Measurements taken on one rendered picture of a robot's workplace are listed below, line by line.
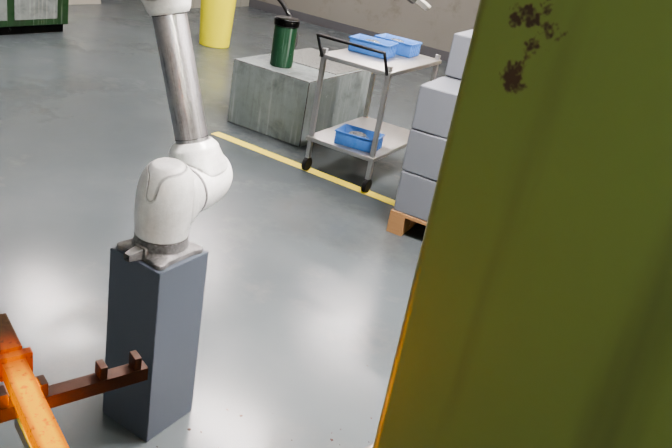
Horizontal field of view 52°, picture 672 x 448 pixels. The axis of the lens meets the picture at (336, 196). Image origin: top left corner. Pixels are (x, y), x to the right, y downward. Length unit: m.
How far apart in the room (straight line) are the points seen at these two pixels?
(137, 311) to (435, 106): 2.04
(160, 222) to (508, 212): 1.62
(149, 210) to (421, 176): 2.04
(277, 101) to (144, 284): 3.09
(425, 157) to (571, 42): 3.29
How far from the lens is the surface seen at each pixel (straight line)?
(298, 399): 2.55
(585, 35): 0.39
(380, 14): 9.67
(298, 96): 4.86
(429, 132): 3.64
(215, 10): 7.60
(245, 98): 5.13
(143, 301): 2.07
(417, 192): 3.74
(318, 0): 10.18
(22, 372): 0.96
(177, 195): 1.95
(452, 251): 0.45
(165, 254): 2.02
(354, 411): 2.55
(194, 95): 2.11
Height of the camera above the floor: 1.60
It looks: 22 degrees down
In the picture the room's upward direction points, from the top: 10 degrees clockwise
